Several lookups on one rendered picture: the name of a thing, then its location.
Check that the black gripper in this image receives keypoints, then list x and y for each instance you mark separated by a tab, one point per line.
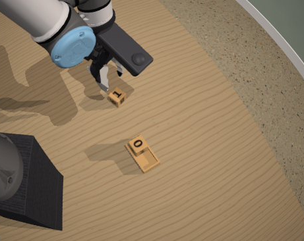
100	57

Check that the tan wooden cube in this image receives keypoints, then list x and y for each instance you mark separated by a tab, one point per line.
138	145
117	97

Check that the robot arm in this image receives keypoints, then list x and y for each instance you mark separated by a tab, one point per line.
68	38

